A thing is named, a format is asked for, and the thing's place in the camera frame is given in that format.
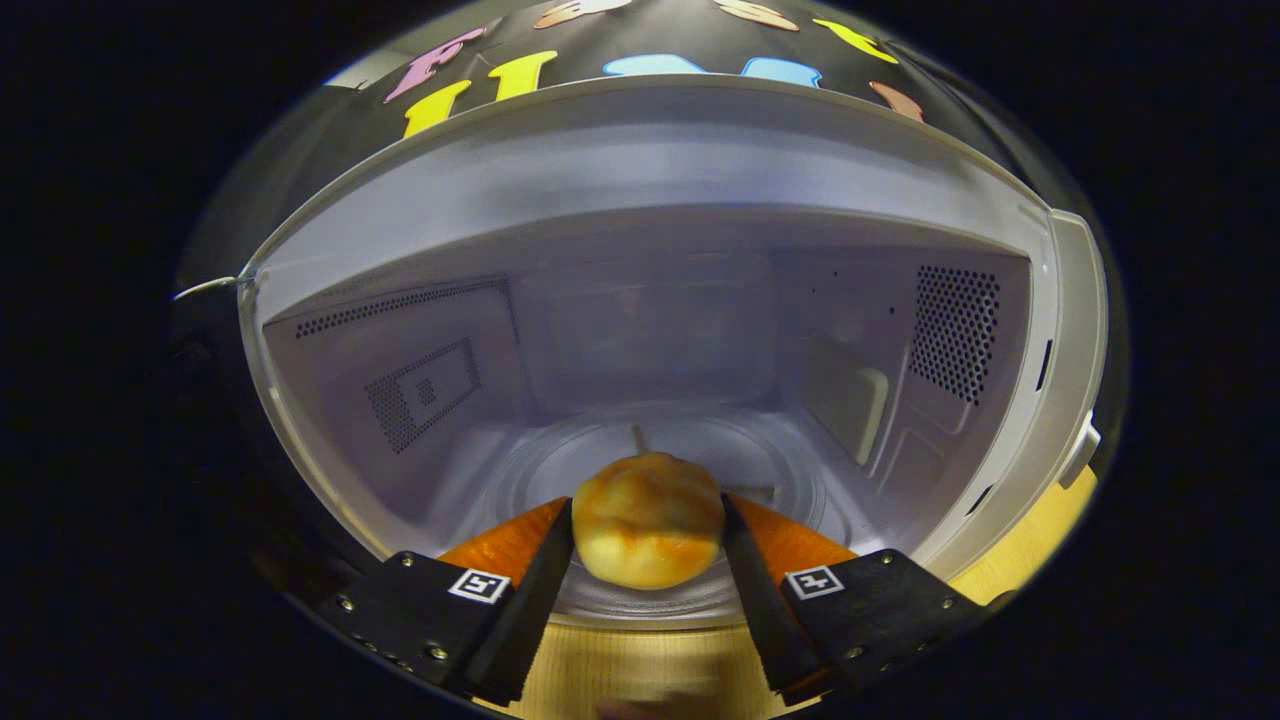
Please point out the black backdrop cloth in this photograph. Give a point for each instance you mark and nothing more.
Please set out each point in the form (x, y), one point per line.
(680, 35)

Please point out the white microwave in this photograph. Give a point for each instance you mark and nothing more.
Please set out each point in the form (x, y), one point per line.
(640, 300)

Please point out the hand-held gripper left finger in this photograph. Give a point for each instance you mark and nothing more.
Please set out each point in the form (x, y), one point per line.
(525, 610)

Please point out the golden bread roll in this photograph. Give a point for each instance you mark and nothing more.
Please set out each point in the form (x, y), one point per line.
(648, 525)

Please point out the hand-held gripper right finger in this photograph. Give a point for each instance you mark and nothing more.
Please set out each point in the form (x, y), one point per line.
(765, 610)

